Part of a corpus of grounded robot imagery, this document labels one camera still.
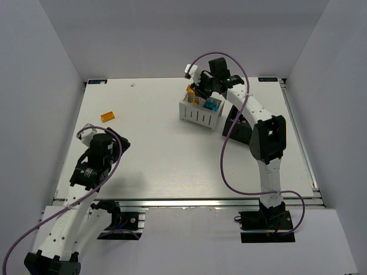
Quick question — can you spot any orange rectangular lego brick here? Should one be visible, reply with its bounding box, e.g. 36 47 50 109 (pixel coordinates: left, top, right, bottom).
100 111 115 123

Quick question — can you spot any orange rounded lego brick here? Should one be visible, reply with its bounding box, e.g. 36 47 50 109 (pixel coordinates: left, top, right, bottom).
190 97 201 105

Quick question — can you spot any small orange square lego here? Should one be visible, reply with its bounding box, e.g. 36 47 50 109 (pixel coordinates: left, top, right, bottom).
186 85 196 95

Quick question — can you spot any cyan rounded lego brick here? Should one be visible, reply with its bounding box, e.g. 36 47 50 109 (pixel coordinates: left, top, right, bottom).
203 99 221 112

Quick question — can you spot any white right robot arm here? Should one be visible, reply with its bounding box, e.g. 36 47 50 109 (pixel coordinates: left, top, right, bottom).
192 57 286 215

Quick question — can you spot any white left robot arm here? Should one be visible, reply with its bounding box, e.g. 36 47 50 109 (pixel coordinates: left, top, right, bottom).
24 124 131 274

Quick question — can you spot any blue right corner sticker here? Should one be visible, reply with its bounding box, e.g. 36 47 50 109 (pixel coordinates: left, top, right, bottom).
257 77 278 82

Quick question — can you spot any blue corner sticker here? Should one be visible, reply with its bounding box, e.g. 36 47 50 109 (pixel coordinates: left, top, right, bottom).
87 79 107 85
257 77 278 82

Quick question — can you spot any white two-compartment container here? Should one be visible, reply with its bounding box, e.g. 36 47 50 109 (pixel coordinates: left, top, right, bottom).
179 92 224 129

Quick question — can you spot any black two-compartment container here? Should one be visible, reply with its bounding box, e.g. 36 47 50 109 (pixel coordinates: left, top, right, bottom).
222 106 252 145

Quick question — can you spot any blue left corner sticker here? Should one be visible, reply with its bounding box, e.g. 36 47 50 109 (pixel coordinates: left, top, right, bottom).
87 79 107 85

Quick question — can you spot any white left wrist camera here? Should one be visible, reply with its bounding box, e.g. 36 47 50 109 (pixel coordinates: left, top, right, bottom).
76 123 97 147

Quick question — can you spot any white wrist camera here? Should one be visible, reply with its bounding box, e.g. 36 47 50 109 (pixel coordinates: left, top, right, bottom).
184 64 201 84
76 123 97 147

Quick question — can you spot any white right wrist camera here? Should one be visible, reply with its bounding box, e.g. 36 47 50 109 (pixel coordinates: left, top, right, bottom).
184 64 201 84

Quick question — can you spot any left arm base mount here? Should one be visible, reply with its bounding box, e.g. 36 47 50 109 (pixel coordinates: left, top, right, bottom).
91 200 145 240

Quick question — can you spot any aluminium front rail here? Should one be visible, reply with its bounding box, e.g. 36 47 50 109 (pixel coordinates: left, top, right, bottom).
52 197 325 207

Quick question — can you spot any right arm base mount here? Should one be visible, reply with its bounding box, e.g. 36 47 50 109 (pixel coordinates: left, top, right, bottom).
234 211 295 243

